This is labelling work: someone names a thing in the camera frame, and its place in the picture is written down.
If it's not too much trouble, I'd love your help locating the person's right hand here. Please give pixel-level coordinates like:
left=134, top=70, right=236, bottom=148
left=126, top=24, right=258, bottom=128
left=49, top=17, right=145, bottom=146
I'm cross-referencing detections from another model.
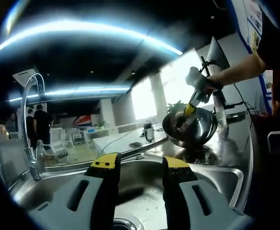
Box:
left=204, top=76, right=224, bottom=93

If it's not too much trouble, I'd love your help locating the long white desk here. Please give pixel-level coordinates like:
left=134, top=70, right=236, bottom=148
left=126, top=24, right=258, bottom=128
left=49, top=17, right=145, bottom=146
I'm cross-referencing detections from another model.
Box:
left=91, top=122, right=169, bottom=156

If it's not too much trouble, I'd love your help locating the long ceiling light strip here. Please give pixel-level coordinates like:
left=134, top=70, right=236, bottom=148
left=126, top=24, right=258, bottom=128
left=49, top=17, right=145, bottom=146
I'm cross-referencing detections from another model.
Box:
left=0, top=21, right=184, bottom=56

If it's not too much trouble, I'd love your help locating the chrome faucet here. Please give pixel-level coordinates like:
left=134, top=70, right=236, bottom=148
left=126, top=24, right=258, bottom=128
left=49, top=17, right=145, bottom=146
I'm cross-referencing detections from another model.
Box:
left=20, top=72, right=46, bottom=182

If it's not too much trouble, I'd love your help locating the short ceiling light strip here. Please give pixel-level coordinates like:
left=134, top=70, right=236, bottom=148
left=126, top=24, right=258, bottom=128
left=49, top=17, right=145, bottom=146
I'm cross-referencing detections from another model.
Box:
left=7, top=84, right=136, bottom=102

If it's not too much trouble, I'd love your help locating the white office chair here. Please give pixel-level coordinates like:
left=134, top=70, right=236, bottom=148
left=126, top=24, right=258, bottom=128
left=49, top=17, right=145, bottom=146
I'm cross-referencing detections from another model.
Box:
left=50, top=127, right=75, bottom=154

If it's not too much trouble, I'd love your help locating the ceiling air conditioner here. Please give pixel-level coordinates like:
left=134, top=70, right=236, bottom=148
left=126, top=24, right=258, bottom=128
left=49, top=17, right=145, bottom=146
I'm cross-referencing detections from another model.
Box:
left=12, top=69, right=37, bottom=84

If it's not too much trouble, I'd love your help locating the stainless steel sink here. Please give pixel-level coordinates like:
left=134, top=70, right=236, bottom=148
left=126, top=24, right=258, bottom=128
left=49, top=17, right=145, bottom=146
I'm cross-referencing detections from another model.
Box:
left=8, top=152, right=248, bottom=230

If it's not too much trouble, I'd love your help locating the person's black shirt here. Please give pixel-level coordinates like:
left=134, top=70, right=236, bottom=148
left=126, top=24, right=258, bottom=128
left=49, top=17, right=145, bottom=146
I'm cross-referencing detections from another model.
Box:
left=256, top=0, right=280, bottom=81

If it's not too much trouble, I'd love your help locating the striped wall print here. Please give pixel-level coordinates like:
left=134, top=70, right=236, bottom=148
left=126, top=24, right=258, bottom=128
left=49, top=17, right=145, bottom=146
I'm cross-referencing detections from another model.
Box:
left=72, top=114, right=93, bottom=127

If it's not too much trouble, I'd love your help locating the stainless steel bowl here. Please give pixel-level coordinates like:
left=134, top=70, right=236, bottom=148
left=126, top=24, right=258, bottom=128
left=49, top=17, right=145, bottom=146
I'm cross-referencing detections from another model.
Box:
left=161, top=107, right=219, bottom=148

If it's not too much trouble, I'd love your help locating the large potted plant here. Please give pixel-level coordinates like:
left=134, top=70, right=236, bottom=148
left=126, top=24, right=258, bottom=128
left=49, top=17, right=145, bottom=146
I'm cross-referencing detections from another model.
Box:
left=167, top=101, right=191, bottom=116

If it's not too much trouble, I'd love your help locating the thin black cable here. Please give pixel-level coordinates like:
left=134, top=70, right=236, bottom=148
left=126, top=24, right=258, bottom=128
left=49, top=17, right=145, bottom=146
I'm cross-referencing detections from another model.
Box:
left=232, top=82, right=259, bottom=117

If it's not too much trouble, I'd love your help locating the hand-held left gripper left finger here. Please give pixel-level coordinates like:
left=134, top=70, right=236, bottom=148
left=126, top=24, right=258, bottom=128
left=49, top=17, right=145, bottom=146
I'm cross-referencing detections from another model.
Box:
left=29, top=152, right=122, bottom=230

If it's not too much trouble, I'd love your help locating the brown water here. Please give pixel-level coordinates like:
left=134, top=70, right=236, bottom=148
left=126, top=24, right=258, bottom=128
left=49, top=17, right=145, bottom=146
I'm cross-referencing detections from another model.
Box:
left=173, top=112, right=224, bottom=166

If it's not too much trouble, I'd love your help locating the blue and white wall poster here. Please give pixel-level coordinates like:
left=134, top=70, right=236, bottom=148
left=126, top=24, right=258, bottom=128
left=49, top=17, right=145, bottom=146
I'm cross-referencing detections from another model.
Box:
left=230, top=0, right=276, bottom=115

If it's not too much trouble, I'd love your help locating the clear water bottle dark lid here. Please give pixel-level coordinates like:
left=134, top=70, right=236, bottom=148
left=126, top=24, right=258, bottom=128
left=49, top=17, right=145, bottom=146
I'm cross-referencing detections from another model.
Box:
left=143, top=121, right=155, bottom=144

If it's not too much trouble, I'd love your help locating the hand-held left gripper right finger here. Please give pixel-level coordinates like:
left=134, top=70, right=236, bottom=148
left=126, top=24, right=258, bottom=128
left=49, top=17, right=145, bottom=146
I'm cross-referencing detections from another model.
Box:
left=162, top=157, right=256, bottom=230

